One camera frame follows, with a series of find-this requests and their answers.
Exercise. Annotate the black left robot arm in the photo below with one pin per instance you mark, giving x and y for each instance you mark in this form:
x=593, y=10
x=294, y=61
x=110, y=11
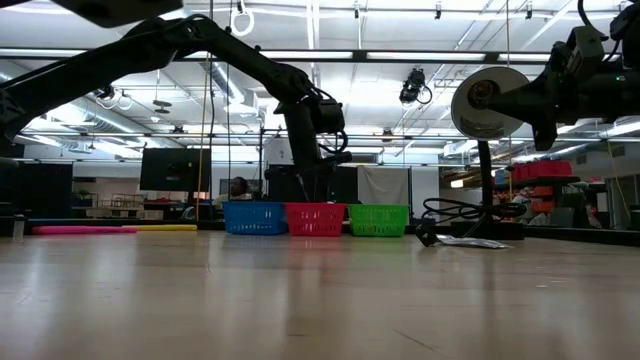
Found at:
x=125, y=55

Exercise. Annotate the black hanging camera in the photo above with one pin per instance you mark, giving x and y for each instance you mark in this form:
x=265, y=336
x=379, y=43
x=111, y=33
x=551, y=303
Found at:
x=412, y=85
x=106, y=93

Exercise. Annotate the wooden rack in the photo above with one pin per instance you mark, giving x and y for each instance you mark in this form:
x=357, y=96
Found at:
x=122, y=205

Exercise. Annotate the grey curtain panel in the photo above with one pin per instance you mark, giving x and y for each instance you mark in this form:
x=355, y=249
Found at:
x=383, y=185

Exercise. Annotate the red storage bins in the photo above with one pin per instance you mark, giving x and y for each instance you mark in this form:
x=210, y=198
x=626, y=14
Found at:
x=542, y=170

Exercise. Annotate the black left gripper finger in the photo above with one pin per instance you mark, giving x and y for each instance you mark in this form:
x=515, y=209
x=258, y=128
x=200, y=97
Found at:
x=322, y=185
x=302, y=185

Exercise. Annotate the person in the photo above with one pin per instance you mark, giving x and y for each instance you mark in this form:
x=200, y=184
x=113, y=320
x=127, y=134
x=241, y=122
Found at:
x=239, y=187

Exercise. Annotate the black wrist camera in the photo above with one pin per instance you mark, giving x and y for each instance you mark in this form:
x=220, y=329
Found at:
x=330, y=116
x=585, y=50

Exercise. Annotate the black beam with light strips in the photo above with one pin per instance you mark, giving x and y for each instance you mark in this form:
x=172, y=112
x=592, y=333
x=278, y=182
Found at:
x=425, y=55

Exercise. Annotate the green plastic basket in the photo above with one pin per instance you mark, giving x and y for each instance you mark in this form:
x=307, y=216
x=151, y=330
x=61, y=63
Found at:
x=378, y=221

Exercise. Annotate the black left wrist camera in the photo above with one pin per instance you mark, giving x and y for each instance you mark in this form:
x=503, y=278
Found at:
x=330, y=116

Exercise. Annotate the large black display screen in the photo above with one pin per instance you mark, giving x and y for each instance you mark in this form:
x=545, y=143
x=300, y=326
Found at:
x=175, y=170

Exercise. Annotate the red plastic basket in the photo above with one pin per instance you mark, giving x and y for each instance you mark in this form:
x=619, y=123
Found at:
x=316, y=220

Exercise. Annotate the pink marker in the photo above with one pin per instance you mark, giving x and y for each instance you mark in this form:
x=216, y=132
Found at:
x=80, y=230

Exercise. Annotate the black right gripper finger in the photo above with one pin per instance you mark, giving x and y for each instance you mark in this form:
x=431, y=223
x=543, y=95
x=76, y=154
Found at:
x=520, y=104

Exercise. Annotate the rolling rack with small bins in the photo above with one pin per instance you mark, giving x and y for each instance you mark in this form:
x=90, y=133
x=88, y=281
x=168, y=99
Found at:
x=542, y=192

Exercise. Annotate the black aluminium table frame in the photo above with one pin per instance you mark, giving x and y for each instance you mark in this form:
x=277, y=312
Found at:
x=575, y=234

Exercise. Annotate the yellow marker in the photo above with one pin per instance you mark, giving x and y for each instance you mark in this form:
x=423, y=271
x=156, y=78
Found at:
x=165, y=227

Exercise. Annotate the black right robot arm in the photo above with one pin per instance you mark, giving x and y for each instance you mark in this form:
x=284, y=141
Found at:
x=625, y=90

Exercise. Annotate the blue plastic basket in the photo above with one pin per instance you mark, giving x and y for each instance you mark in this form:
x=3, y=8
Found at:
x=255, y=219

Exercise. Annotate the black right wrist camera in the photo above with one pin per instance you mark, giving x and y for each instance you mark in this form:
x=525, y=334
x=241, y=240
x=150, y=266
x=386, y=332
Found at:
x=585, y=50

